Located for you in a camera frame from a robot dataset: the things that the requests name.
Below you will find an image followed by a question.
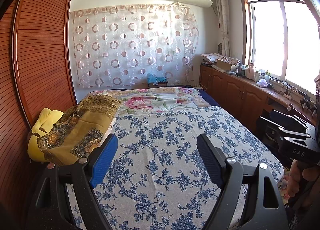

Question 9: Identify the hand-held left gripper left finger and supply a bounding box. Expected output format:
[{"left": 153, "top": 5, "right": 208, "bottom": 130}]
[{"left": 32, "top": 134, "right": 118, "bottom": 230}]

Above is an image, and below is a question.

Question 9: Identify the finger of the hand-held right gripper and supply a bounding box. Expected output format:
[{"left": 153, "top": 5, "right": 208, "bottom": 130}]
[
  {"left": 259, "top": 116, "right": 283, "bottom": 143},
  {"left": 271, "top": 104, "right": 315, "bottom": 131}
]

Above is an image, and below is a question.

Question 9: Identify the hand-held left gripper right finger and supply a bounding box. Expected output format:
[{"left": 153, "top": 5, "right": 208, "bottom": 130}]
[{"left": 197, "top": 134, "right": 285, "bottom": 230}]

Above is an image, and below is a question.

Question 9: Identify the golden brown patterned shirt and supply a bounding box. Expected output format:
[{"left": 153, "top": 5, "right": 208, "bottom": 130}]
[{"left": 37, "top": 95, "right": 122, "bottom": 167}]

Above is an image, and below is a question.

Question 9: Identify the person's right hand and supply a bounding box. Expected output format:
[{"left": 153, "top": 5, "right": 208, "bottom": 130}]
[{"left": 287, "top": 161, "right": 320, "bottom": 207}]

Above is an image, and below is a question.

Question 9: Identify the beige folded cloth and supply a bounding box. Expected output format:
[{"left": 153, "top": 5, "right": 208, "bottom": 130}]
[{"left": 100, "top": 117, "right": 116, "bottom": 143}]

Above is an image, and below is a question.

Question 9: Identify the brown wooden sideboard cabinet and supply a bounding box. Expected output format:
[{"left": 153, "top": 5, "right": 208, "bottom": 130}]
[{"left": 199, "top": 63, "right": 318, "bottom": 140}]

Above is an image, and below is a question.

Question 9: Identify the blue floral bed sheet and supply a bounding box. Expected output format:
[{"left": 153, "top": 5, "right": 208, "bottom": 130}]
[{"left": 66, "top": 106, "right": 285, "bottom": 230}]

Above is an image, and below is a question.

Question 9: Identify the pale pink plastic bottle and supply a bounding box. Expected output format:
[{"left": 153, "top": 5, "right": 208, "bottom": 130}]
[{"left": 246, "top": 62, "right": 255, "bottom": 79}]

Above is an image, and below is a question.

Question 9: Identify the navy blue bed sheet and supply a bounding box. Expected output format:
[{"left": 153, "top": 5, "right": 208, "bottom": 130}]
[{"left": 199, "top": 88, "right": 215, "bottom": 108}]

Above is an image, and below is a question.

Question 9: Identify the yellow plush toy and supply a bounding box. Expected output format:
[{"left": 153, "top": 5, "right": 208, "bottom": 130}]
[{"left": 27, "top": 108, "right": 65, "bottom": 163}]

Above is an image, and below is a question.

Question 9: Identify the cardboard box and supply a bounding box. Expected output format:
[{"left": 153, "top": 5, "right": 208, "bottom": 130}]
[{"left": 216, "top": 59, "right": 233, "bottom": 70}]

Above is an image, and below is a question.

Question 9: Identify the pink floral blanket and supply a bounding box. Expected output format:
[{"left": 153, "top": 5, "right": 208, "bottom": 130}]
[{"left": 85, "top": 87, "right": 212, "bottom": 120}]

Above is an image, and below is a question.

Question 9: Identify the wooden framed window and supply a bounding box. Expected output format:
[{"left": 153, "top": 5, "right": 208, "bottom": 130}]
[{"left": 240, "top": 0, "right": 320, "bottom": 95}]

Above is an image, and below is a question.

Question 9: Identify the floral folded cloth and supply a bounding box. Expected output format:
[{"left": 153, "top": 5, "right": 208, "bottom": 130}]
[{"left": 201, "top": 52, "right": 240, "bottom": 65}]

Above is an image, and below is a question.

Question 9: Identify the blue packet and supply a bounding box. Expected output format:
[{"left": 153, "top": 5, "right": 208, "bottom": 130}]
[{"left": 147, "top": 73, "right": 167, "bottom": 88}]

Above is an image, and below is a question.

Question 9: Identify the white patterned window drape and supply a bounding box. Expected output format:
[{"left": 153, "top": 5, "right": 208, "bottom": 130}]
[{"left": 214, "top": 0, "right": 232, "bottom": 56}]

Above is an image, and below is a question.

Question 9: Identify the circle patterned sheer curtain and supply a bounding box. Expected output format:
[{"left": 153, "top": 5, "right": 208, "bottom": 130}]
[{"left": 69, "top": 3, "right": 199, "bottom": 88}]

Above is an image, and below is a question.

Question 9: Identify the brown slatted wooden wardrobe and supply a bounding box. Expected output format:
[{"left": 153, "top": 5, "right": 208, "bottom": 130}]
[{"left": 0, "top": 0, "right": 77, "bottom": 220}]

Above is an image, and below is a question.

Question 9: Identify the black cable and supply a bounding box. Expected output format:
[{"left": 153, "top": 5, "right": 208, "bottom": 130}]
[{"left": 275, "top": 83, "right": 298, "bottom": 100}]

